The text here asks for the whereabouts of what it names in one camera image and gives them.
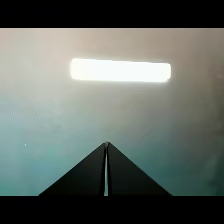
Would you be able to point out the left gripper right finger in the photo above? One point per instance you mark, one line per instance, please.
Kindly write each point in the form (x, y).
(130, 180)

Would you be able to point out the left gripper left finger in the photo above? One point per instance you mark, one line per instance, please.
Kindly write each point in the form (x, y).
(85, 178)

